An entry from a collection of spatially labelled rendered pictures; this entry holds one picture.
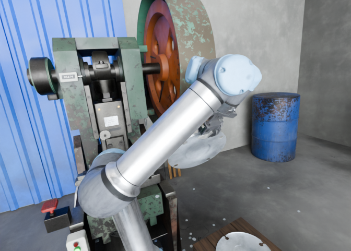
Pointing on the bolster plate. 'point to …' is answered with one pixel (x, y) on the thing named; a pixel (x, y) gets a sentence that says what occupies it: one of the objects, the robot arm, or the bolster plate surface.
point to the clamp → (80, 177)
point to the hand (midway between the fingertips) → (202, 134)
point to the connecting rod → (102, 74)
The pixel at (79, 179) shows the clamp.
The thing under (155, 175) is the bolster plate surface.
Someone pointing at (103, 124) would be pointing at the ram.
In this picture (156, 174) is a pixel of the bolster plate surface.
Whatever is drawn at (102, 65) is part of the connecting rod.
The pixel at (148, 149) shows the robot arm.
